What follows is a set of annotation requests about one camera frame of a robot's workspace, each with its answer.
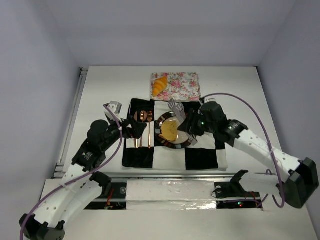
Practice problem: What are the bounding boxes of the copper spoon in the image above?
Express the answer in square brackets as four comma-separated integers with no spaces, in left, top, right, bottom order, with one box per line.
[139,110,147,148]

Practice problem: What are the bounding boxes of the orange striped croissant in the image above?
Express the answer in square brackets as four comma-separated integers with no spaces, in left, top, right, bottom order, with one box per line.
[152,76,168,97]

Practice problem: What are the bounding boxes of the floral tray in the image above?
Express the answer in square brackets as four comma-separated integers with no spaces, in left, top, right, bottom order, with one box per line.
[150,72,201,102]

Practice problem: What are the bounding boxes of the copper fork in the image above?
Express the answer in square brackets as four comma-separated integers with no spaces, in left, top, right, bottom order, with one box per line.
[147,110,153,149]

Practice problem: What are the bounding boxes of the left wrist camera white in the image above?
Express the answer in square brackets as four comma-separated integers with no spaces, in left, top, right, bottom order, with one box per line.
[103,101,122,119]

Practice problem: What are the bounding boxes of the copper knife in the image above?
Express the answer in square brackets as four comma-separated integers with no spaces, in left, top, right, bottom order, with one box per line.
[134,111,139,149]

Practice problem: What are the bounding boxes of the steel tongs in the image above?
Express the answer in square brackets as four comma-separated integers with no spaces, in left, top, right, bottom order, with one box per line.
[168,98,198,146]

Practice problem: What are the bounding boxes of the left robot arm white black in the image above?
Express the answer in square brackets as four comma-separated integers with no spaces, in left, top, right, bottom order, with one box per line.
[19,116,147,240]

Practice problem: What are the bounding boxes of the aluminium rail frame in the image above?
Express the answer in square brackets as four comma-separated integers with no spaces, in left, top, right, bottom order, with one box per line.
[63,66,274,168]

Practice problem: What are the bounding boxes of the brown bread slice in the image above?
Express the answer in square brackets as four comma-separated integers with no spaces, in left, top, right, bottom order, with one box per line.
[159,120,178,142]

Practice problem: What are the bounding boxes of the dark rimmed ceramic plate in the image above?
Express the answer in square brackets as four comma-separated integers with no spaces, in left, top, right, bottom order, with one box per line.
[154,111,191,150]

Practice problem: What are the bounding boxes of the black white checkered cloth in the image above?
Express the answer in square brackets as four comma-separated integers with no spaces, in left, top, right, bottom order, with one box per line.
[122,98,228,172]

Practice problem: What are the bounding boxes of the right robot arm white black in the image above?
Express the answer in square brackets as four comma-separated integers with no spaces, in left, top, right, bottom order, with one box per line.
[178,101,320,209]

